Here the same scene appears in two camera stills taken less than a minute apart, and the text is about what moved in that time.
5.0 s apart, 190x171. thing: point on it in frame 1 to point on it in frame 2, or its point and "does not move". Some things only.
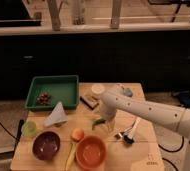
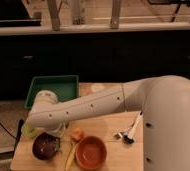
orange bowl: x=90 y=152 does not move
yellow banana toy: x=70 y=157 does not move
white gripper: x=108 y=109 to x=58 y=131
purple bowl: x=46 y=145 does not move
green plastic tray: x=47 y=92 does not move
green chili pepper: x=98 y=121 to x=56 y=143
